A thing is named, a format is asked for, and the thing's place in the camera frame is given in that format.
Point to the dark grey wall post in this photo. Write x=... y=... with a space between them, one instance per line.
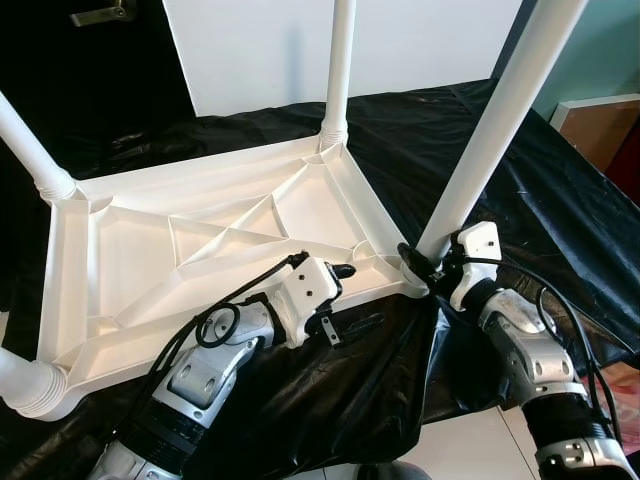
x=520 y=30

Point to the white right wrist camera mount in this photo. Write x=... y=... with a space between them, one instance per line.
x=480 y=245

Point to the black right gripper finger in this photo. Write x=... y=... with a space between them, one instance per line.
x=416 y=266

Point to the white plastic table leg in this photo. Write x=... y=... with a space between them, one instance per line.
x=500 y=120
x=340 y=60
x=25 y=385
x=35 y=150

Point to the black door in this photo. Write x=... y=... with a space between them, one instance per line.
x=100 y=70

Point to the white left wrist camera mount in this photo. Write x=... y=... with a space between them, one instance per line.
x=310 y=290

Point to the grey robot leg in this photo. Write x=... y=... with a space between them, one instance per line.
x=398 y=472

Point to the white plastic table top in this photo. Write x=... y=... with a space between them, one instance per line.
x=140 y=280

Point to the black plastic table cover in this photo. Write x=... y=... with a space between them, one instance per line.
x=400 y=120

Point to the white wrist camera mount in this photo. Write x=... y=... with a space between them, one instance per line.
x=480 y=245
x=310 y=290

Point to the pink plastic bag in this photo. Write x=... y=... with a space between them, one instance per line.
x=625 y=400

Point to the brown wooden cabinet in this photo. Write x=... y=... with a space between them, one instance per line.
x=600 y=130

